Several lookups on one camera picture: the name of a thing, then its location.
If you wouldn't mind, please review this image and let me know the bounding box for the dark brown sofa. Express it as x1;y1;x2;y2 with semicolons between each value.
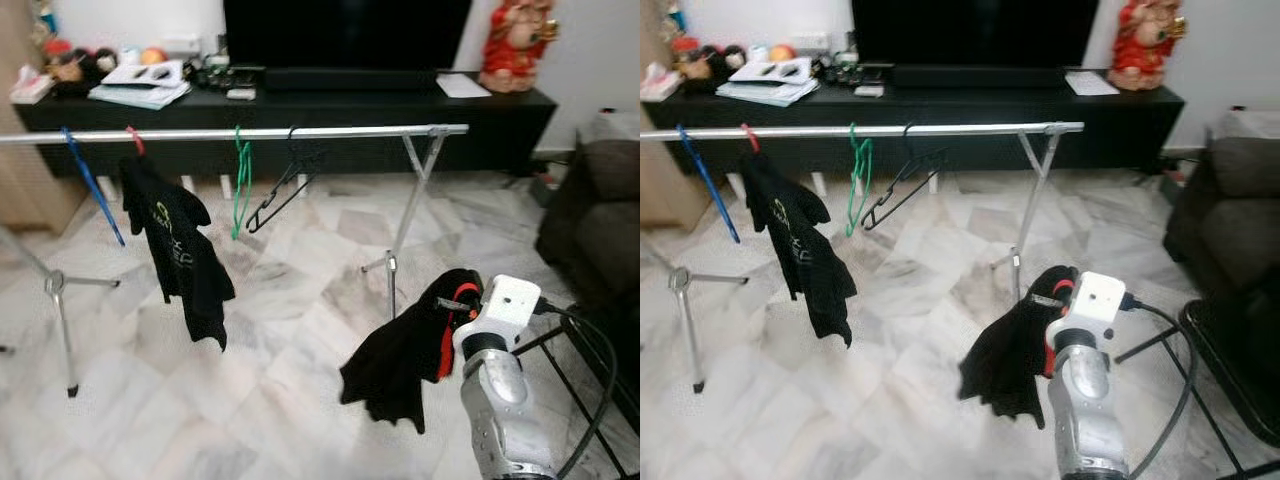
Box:
1163;110;1280;301
535;110;641;331

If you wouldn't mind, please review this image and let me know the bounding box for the black television console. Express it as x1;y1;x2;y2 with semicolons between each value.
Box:
642;83;1186;179
12;85;558;181

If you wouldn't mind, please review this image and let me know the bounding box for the black flat television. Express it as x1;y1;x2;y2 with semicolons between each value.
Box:
852;0;1101;69
222;0;473;71

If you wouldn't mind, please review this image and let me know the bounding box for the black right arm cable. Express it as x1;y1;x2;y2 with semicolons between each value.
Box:
1120;293;1199;480
535;298;621;480

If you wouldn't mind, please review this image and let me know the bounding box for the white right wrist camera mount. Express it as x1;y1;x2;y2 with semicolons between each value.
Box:
452;274;544;351
1045;271;1129;346

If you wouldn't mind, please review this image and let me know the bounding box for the black garment with red trim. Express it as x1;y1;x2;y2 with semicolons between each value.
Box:
338;267;485;435
958;265;1081;429

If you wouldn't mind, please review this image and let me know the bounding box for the light wooden cabinet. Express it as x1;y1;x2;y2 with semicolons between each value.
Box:
0;0;89;236
640;0;701;233

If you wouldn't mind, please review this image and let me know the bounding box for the red gold figurine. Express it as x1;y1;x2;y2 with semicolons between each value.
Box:
1108;0;1189;93
478;0;561;94

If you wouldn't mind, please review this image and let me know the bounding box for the black soundbar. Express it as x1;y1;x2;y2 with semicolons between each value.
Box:
262;67;441;94
892;65;1069;91

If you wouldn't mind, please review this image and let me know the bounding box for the silver metal clothes rack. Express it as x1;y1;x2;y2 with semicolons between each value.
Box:
0;123;471;399
640;120;1086;394

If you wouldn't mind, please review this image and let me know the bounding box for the white paper sheet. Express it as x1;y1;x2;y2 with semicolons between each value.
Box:
1064;70;1121;98
436;72;493;100

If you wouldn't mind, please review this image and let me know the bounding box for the stack of papers and books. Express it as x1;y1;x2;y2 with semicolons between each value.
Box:
87;60;193;111
715;58;821;108

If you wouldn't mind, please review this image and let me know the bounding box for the black folding chair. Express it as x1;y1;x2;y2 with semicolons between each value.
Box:
1113;298;1280;480
515;300;641;480

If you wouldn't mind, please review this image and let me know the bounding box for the pink white tissue box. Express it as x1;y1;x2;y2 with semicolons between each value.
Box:
10;65;56;105
640;62;683;103

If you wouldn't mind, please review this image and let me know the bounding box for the blue plastic hanger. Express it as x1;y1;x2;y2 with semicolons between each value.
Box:
676;123;742;244
60;126;127;248

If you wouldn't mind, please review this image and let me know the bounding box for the black plastic hanger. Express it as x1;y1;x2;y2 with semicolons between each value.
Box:
245;126;326;235
860;122;949;232

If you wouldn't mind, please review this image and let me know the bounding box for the black t-shirt with green print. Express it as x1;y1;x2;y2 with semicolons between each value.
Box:
735;150;859;348
118;152;237;351

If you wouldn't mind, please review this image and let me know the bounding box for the green plastic hanger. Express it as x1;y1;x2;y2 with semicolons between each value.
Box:
230;125;255;241
845;122;873;238

